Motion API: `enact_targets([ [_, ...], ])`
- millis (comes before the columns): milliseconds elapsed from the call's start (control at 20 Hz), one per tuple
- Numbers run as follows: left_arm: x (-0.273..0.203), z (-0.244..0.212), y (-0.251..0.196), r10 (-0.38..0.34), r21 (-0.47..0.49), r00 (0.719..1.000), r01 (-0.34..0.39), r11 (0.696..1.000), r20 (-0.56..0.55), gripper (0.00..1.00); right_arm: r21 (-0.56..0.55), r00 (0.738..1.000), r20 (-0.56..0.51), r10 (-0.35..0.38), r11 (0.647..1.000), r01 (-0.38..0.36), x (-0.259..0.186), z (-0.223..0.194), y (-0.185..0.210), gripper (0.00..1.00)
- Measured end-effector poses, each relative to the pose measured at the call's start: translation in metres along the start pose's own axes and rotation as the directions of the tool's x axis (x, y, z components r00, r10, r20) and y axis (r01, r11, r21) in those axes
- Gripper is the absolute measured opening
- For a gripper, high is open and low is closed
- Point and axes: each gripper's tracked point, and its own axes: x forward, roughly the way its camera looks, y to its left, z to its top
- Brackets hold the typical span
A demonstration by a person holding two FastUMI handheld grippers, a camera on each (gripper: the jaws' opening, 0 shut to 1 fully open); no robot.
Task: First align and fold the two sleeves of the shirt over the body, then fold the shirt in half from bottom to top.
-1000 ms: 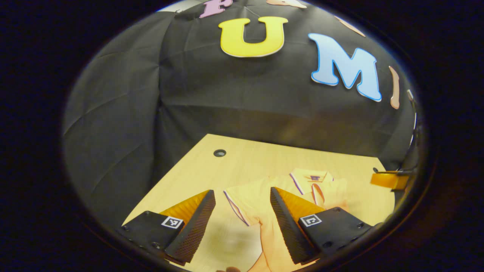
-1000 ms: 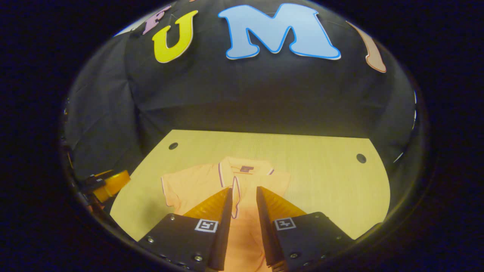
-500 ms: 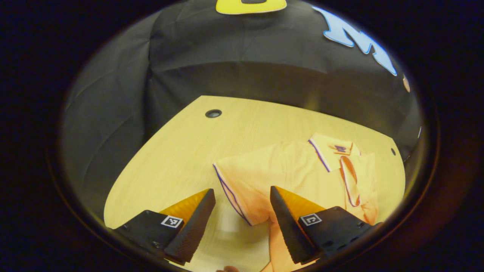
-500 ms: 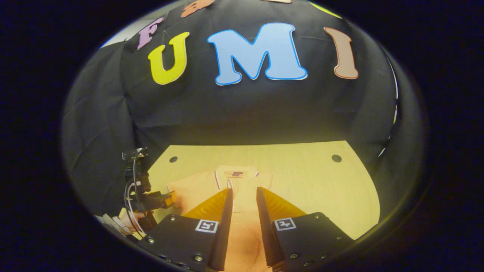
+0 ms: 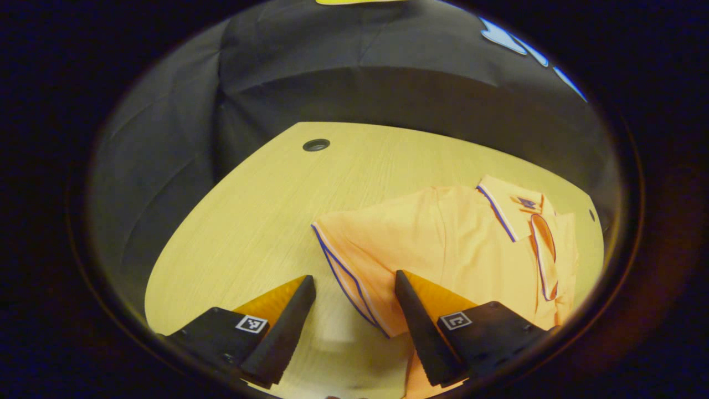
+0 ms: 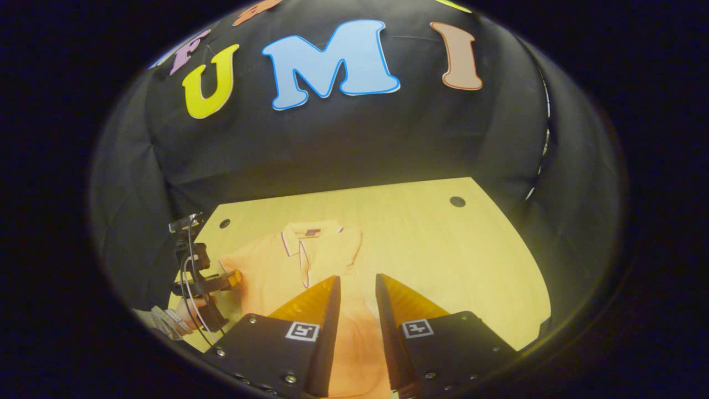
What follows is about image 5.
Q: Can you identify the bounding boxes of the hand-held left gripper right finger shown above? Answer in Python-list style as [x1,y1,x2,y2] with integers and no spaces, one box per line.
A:
[394,269,550,388]

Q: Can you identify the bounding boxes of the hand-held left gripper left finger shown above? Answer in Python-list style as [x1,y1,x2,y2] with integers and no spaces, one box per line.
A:
[162,274,317,390]

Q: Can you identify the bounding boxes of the orange T-shirt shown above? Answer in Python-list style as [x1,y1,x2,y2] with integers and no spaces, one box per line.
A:
[311,175,580,399]

